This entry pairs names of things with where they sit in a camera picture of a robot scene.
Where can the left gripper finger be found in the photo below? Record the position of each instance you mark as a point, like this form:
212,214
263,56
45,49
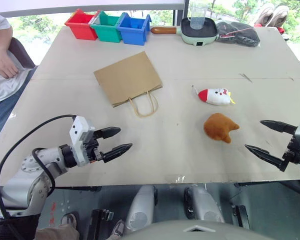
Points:
110,132
116,153

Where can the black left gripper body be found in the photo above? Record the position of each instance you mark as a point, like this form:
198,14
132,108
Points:
92,150

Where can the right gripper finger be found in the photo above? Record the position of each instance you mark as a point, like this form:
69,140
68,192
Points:
267,156
280,127

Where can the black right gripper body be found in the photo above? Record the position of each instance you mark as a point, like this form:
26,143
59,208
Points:
296,152

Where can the brown paper bag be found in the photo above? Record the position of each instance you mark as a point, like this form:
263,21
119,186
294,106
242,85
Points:
127,77

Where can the brown fried chicken toy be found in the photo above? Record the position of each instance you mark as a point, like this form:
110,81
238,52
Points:
217,128

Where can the white red chicken plush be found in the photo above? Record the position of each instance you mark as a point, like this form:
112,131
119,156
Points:
215,97

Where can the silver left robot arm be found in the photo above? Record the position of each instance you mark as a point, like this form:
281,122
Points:
17,190

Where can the bystander's bare forearm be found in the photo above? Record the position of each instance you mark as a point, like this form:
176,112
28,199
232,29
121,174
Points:
0,40

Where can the bystander's bare hand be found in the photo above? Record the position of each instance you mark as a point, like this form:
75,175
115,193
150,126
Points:
7,65

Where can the grey robot left leg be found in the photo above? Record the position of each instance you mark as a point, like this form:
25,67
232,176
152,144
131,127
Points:
141,207

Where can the grey robot leg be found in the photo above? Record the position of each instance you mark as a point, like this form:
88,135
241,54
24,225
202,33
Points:
141,207
205,205

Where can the sandalled foot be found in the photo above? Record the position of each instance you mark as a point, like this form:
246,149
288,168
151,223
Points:
69,220
118,228

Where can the grey robot right leg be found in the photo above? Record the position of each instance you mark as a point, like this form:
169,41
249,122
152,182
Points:
205,205

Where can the khaki trouser leg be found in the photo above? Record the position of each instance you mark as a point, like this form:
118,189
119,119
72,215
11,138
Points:
57,233

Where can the blue plastic bin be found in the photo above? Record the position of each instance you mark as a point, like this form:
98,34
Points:
132,37

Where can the green plastic bin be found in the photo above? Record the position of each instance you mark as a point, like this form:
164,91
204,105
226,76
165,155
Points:
107,33

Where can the black cloth bundle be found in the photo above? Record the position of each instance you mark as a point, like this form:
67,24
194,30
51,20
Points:
240,35

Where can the grey robot torso front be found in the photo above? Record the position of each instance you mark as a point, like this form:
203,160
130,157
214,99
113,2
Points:
197,232

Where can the red plastic bin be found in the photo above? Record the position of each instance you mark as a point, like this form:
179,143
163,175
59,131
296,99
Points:
80,29

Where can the person in white shirt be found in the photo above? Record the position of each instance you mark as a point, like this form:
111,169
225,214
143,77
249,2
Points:
5,87

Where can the grey sneaker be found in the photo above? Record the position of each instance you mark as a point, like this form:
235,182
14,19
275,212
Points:
263,13
280,15

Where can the dark chair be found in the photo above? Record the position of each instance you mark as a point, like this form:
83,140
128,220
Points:
22,55

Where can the green electric frying pan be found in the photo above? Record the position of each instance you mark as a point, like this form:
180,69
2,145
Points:
190,40

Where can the clear plastic measuring cup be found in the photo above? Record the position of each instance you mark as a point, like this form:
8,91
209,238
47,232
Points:
197,20

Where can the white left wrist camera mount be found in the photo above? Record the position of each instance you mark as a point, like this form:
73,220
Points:
77,127

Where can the black stand bracket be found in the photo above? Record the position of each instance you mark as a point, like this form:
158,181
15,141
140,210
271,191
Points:
97,225
241,217

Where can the dark window frame post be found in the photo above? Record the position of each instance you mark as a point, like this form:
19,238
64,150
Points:
181,12

